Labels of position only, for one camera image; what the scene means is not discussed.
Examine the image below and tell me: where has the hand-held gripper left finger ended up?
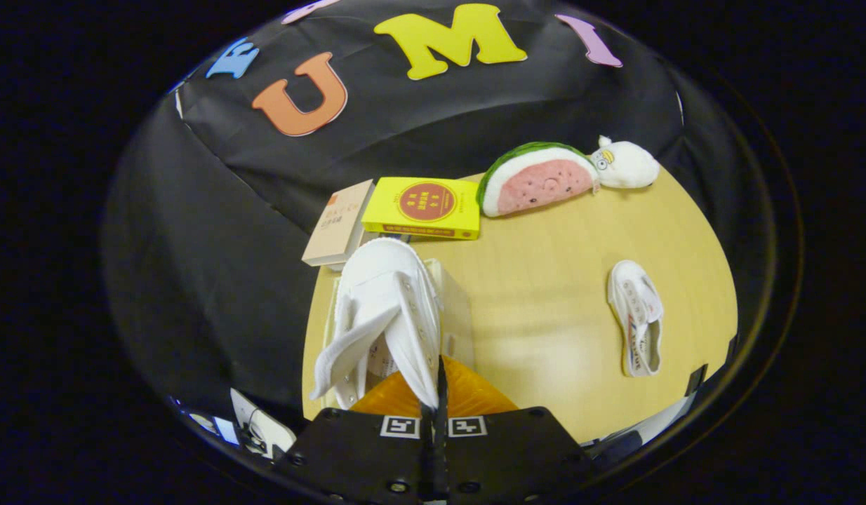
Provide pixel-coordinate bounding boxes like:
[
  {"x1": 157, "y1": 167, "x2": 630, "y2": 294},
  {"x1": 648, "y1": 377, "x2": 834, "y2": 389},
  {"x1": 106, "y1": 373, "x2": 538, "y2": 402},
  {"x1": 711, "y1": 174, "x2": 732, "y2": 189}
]
[{"x1": 275, "y1": 372, "x2": 434, "y2": 505}]

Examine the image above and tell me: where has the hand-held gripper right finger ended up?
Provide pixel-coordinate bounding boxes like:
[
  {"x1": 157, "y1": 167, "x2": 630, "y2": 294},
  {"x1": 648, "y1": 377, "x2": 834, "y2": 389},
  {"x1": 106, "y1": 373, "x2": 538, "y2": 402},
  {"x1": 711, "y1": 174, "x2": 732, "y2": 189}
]
[{"x1": 437, "y1": 354, "x2": 595, "y2": 505}]

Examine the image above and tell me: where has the cream storage box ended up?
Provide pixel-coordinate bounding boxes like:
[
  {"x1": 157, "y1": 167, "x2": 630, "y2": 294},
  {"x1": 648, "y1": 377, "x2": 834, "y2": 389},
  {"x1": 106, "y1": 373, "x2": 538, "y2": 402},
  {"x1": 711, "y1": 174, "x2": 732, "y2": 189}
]
[{"x1": 326, "y1": 258, "x2": 476, "y2": 372}]

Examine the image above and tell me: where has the white shoe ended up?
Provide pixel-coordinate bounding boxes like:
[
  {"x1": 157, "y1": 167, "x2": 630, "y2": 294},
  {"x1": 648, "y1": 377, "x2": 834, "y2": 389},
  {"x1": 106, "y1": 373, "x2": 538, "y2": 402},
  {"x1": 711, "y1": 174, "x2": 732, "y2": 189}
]
[
  {"x1": 607, "y1": 260, "x2": 665, "y2": 378},
  {"x1": 309, "y1": 237, "x2": 446, "y2": 411}
]

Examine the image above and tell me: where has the beige book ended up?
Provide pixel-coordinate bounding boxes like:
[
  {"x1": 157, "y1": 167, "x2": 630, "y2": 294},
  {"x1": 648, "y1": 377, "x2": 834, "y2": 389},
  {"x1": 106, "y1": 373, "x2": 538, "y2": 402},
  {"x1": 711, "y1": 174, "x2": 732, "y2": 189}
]
[{"x1": 302, "y1": 180, "x2": 375, "y2": 269}]

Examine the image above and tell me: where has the yellow book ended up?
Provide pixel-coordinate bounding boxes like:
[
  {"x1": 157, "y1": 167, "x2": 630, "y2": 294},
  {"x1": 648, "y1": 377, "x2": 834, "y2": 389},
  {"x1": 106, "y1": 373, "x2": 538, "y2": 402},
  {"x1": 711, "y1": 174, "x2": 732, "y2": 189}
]
[{"x1": 361, "y1": 177, "x2": 481, "y2": 241}]

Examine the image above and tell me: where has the black backdrop cloth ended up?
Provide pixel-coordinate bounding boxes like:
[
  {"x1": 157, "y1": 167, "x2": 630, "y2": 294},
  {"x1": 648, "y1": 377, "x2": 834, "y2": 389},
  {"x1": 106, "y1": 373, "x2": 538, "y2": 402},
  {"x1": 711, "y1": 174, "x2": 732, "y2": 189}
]
[{"x1": 103, "y1": 0, "x2": 757, "y2": 422}]

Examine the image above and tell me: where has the watermelon plush toy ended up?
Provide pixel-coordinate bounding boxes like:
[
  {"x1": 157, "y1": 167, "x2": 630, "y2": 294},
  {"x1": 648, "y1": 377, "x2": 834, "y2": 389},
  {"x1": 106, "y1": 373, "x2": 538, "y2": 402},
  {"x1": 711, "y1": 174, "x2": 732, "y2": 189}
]
[{"x1": 476, "y1": 142, "x2": 601, "y2": 217}]

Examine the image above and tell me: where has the white plush toy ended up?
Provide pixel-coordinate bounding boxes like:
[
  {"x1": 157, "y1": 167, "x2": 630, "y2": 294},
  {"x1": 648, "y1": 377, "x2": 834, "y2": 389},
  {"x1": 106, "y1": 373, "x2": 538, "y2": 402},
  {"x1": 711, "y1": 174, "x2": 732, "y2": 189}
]
[{"x1": 589, "y1": 135, "x2": 660, "y2": 189}]

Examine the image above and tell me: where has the white flat object with cable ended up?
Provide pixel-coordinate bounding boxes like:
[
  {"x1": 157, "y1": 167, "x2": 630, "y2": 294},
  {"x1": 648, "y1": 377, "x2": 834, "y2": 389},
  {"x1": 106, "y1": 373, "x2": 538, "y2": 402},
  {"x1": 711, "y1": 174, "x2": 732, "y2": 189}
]
[{"x1": 229, "y1": 388, "x2": 298, "y2": 458}]

